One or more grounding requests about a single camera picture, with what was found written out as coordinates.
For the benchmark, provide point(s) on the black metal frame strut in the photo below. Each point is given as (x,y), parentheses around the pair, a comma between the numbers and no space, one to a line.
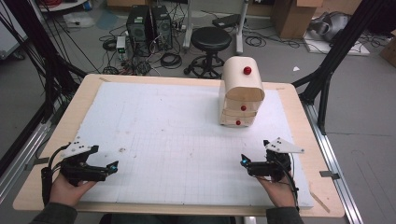
(40,53)
(339,49)

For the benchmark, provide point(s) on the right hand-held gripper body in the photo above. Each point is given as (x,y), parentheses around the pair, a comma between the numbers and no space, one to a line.
(270,168)

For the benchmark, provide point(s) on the white grid foam board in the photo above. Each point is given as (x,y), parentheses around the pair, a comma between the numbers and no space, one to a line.
(174,133)

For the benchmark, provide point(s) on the large cardboard box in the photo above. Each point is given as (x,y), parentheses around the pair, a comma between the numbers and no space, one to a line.
(294,17)

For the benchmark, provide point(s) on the aluminium rail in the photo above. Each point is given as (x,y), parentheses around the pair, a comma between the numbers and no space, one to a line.
(333,161)
(21,155)

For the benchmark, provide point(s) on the grey tape strip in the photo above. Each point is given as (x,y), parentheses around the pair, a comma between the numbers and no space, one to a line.
(329,174)
(39,162)

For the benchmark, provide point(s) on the thin wooden stick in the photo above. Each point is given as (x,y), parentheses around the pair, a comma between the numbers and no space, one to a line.
(320,202)

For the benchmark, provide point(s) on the grey rounded appliance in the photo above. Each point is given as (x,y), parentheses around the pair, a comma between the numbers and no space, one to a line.
(331,25)

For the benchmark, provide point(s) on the white paper scrap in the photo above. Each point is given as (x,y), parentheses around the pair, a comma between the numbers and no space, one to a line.
(296,68)

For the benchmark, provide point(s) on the person's left hand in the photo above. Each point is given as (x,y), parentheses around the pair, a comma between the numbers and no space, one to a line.
(67,193)

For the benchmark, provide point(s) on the person's legs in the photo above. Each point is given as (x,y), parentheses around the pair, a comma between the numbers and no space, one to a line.
(168,219)

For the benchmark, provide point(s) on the small white power box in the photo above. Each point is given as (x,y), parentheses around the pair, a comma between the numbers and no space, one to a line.
(121,45)

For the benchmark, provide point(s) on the small wooden roll-top cabinet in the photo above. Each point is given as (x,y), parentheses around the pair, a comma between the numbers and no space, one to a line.
(241,84)

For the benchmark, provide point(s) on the black flat device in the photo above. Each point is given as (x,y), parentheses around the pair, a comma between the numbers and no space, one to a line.
(227,21)

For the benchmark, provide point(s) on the person's right hand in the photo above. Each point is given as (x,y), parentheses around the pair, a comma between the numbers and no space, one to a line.
(281,194)

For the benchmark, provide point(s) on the white round table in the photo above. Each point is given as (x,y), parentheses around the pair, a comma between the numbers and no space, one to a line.
(62,4)

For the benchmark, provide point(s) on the small wooden drawer red knob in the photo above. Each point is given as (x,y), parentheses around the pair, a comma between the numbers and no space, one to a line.
(238,121)
(244,107)

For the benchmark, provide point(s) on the black round stool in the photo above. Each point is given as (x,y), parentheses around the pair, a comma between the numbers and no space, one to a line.
(210,40)

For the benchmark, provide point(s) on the white flat board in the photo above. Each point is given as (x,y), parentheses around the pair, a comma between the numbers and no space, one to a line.
(358,49)

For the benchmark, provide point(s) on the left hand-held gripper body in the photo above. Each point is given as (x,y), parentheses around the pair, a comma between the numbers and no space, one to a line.
(81,170)

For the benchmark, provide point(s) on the white stand leg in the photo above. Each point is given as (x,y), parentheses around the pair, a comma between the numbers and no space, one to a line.
(240,28)
(187,28)

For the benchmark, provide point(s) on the black computer tower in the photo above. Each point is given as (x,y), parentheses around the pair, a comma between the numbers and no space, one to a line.
(162,26)
(138,26)

